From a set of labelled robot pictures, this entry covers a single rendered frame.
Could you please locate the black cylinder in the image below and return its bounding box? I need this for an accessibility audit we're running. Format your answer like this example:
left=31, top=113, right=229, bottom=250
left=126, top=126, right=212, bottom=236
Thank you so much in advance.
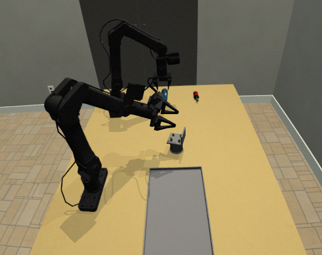
left=170, top=144, right=183, bottom=154

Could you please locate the dark blue electric nut driver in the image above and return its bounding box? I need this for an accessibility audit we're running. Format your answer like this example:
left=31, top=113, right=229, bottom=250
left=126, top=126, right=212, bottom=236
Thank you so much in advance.
left=162, top=88, right=168, bottom=100

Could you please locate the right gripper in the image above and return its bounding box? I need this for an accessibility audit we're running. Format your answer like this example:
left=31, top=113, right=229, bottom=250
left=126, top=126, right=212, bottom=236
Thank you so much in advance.
left=138, top=92, right=179, bottom=131

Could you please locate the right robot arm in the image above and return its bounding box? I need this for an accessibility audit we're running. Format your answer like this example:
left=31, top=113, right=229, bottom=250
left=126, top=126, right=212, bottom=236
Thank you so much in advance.
left=44, top=78, right=145, bottom=210

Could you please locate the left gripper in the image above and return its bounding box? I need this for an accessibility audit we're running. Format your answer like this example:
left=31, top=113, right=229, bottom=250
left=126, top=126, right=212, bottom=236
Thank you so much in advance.
left=153, top=66, right=172, bottom=90

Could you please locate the red-handled nut driver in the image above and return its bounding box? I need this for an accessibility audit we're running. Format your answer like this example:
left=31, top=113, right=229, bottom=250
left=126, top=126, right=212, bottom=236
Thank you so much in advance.
left=193, top=91, right=199, bottom=102

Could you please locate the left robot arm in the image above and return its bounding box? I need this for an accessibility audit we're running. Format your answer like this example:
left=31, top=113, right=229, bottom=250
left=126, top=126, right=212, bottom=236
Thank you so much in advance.
left=108, top=21, right=180, bottom=94

